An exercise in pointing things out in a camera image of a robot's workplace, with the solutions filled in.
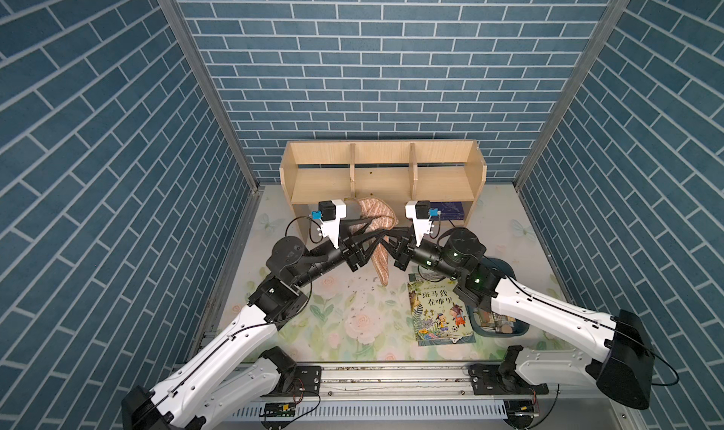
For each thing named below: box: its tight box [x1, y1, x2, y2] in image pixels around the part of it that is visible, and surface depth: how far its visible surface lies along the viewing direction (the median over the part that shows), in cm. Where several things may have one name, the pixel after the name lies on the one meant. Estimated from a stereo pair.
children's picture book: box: [407, 273, 477, 347], surface depth 86 cm
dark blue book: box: [429, 201, 464, 221], surface depth 96 cm
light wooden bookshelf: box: [279, 139, 488, 239], surface depth 88 cm
